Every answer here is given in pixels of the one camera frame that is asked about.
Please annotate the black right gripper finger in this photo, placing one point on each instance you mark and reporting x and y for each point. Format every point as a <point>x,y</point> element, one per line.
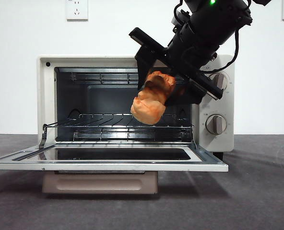
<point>187,97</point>
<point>143,64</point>

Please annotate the golden brown bread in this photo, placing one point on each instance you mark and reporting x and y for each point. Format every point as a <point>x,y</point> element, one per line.
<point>149,105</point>

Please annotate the cream oven knob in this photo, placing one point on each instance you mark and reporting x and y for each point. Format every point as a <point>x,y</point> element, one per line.
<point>216,124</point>
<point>220,80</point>

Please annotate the cream Toshiba toaster oven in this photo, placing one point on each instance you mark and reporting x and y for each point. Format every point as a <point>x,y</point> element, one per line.
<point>46,95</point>

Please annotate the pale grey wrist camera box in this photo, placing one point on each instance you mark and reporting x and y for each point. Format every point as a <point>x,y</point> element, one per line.
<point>176,21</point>

